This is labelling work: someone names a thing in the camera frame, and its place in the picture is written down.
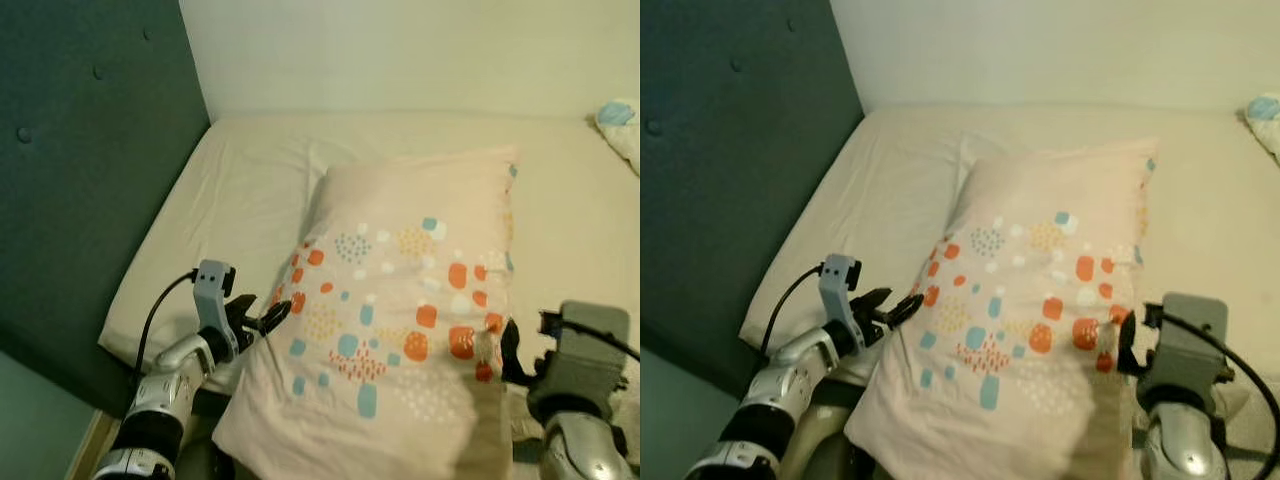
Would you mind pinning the dark teal padded headboard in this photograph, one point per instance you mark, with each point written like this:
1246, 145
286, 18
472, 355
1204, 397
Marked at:
90, 180
740, 170

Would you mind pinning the beige sheeted bed mattress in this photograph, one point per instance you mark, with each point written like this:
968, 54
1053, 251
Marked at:
250, 180
900, 170

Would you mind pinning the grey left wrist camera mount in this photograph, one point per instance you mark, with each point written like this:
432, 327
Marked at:
840, 295
212, 300

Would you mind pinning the pink pillow with coloured dots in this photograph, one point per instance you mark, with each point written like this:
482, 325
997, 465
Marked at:
1040, 195
400, 200

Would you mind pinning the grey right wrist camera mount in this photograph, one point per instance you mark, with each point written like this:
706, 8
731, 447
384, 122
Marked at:
1190, 345
590, 350

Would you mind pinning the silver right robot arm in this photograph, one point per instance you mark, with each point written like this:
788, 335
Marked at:
585, 450
1185, 450

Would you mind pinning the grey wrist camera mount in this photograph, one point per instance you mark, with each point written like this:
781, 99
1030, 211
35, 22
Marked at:
590, 350
212, 300
840, 295
1190, 345

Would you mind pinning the cream cartoon print blanket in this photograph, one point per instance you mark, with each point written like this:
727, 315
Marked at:
620, 130
1265, 120

